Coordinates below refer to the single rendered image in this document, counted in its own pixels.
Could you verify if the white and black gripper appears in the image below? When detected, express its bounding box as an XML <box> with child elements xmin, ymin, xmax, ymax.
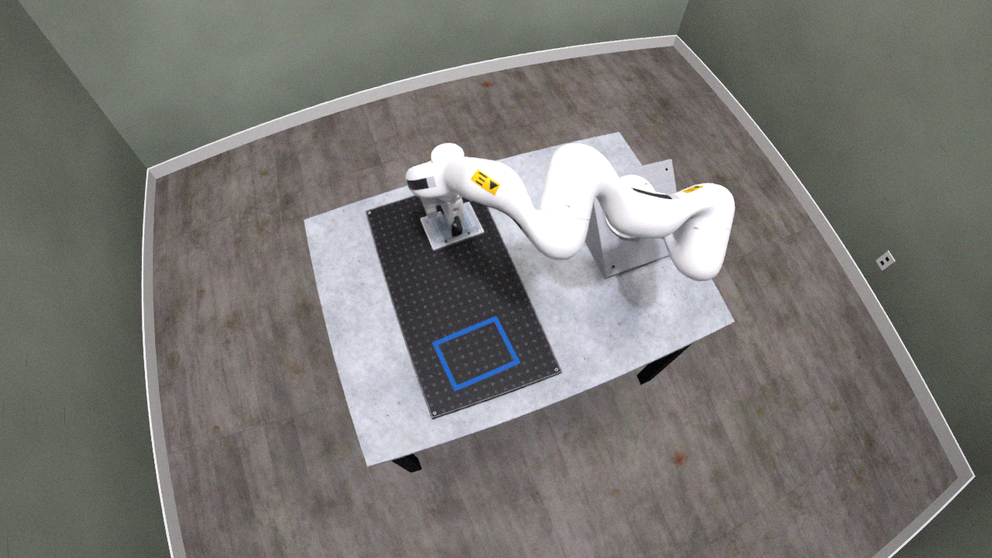
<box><xmin>441</xmin><ymin>197</ymin><xmax>465</xmax><ymax>237</ymax></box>

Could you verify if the blue rectangular tape outline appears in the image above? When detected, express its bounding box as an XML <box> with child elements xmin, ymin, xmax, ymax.
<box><xmin>432</xmin><ymin>316</ymin><xmax>520</xmax><ymax>391</ymax></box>

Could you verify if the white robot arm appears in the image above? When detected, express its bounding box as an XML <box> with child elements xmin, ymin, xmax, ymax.
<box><xmin>406</xmin><ymin>143</ymin><xmax>735</xmax><ymax>281</ymax></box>

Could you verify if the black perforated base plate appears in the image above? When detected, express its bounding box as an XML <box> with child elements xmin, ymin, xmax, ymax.
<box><xmin>365</xmin><ymin>195</ymin><xmax>562</xmax><ymax>419</ymax></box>

